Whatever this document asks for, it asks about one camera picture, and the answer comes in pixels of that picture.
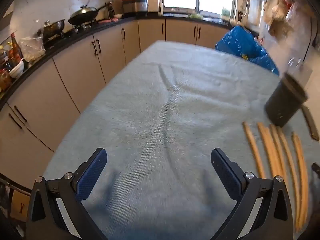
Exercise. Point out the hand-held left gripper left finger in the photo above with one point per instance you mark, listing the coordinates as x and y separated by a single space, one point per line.
91 172

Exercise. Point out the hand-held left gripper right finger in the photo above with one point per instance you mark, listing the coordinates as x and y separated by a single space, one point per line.
226 173

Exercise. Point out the black utensil holder cup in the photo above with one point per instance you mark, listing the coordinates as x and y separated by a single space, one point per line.
285 102

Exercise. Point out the cardboard box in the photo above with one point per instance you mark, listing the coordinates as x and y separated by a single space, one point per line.
21 205

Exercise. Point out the black flat rectangular device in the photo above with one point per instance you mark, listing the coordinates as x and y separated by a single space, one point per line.
310 123

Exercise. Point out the light blue towel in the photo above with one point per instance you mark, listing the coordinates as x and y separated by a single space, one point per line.
162 92

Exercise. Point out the beige kitchen base cabinets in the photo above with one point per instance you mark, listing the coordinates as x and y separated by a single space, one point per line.
82 65

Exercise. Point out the white bowl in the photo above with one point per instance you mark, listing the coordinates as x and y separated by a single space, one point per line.
17 70

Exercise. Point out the clear glass cup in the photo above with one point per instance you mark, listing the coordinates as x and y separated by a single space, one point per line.
298 67

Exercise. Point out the blue plastic bag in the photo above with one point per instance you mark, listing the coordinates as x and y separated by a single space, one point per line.
240 45

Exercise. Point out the black kitchen countertop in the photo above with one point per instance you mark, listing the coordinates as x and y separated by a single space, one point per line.
75 36

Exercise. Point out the clear plastic bag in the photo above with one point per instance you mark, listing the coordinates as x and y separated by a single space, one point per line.
32 47

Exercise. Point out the gas stove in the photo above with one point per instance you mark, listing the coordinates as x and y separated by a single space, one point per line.
83 26

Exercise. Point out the stainless steel pot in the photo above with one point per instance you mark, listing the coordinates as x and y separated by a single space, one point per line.
53 28

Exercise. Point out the black wok with lid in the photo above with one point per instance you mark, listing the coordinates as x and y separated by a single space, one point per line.
83 15

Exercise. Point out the silver rice cooker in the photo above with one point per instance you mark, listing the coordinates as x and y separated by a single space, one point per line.
136 6

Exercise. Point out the hanging plastic bags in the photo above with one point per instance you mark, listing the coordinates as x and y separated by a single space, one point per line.
280 7

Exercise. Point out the chrome faucet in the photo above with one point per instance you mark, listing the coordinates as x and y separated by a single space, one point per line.
196 1

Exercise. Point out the white bottle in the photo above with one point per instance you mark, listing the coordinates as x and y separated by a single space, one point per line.
161 6

